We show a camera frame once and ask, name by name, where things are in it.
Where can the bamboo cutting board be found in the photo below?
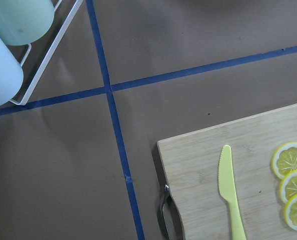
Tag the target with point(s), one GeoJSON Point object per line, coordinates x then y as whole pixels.
{"type": "Point", "coordinates": [190, 162]}

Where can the yellow plastic knife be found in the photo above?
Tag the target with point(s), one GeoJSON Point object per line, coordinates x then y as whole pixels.
{"type": "Point", "coordinates": [227, 190]}

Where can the top lemon slice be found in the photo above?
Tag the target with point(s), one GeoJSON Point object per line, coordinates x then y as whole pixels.
{"type": "Point", "coordinates": [284, 160]}

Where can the light blue cup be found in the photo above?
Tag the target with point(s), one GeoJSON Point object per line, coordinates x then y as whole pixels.
{"type": "Point", "coordinates": [11, 74]}

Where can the middle lemon slice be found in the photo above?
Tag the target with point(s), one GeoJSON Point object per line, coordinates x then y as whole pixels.
{"type": "Point", "coordinates": [288, 186]}

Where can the green cup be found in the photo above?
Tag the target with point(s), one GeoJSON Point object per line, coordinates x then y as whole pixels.
{"type": "Point", "coordinates": [25, 21]}

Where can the white wire cup rack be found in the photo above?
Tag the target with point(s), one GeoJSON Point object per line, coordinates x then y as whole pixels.
{"type": "Point", "coordinates": [37, 55]}

